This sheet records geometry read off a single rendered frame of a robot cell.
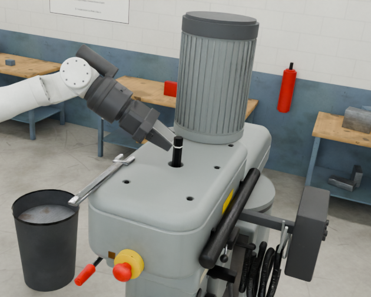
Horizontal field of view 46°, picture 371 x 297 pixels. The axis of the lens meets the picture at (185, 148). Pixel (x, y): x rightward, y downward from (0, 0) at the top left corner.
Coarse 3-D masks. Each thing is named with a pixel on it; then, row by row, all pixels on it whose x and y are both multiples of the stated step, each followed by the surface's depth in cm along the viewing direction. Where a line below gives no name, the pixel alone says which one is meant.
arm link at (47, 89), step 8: (32, 80) 94; (40, 80) 95; (48, 80) 99; (56, 80) 100; (32, 88) 93; (40, 88) 93; (48, 88) 99; (56, 88) 100; (64, 88) 100; (40, 96) 93; (48, 96) 99; (56, 96) 99; (64, 96) 100; (72, 96) 101; (40, 104) 95; (48, 104) 98
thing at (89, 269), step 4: (96, 260) 96; (100, 260) 97; (88, 264) 94; (92, 264) 95; (96, 264) 96; (84, 268) 93; (88, 268) 93; (92, 268) 94; (80, 272) 92; (84, 272) 92; (88, 272) 92; (92, 272) 93; (80, 276) 91; (84, 276) 91; (88, 276) 92; (76, 280) 90; (80, 280) 90; (84, 280) 91; (76, 284) 90; (80, 284) 90
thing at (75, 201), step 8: (112, 160) 100; (120, 160) 100; (128, 160) 101; (112, 168) 96; (104, 176) 92; (88, 184) 89; (96, 184) 89; (80, 192) 86; (88, 192) 86; (72, 200) 83; (80, 200) 83
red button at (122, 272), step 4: (120, 264) 85; (124, 264) 86; (128, 264) 86; (116, 268) 85; (120, 268) 84; (124, 268) 84; (128, 268) 85; (112, 272) 85; (116, 272) 85; (120, 272) 84; (124, 272) 84; (128, 272) 84; (116, 276) 85; (120, 276) 84; (124, 276) 84; (128, 276) 84; (120, 280) 85; (124, 280) 85
